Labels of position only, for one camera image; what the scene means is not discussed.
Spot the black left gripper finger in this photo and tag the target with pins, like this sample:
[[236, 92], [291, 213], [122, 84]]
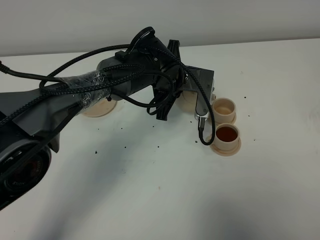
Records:
[[174, 49], [163, 110]]

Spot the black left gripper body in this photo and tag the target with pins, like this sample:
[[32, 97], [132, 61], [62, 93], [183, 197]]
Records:
[[168, 81]]

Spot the beige ceramic teapot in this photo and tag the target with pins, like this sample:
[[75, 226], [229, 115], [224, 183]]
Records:
[[192, 102]]

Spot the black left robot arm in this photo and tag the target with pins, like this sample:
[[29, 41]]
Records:
[[31, 121]]

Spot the beige teapot saucer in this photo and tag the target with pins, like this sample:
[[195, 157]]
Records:
[[100, 109]]

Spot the far beige teacup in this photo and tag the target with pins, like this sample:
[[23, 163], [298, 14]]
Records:
[[223, 106]]

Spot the beige teacup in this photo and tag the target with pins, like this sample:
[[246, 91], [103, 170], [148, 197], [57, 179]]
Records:
[[227, 137], [223, 106]]

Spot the near beige teacup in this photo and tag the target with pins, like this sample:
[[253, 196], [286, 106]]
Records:
[[227, 137]]

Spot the far beige cup saucer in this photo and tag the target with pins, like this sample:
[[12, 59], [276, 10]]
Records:
[[229, 118]]

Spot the beige cup saucer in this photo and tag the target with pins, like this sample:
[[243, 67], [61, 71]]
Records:
[[229, 118], [227, 153]]

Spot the near beige cup saucer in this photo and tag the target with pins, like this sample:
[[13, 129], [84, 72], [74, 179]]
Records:
[[227, 153]]

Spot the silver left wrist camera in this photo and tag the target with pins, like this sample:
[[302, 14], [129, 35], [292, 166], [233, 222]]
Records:
[[205, 79]]

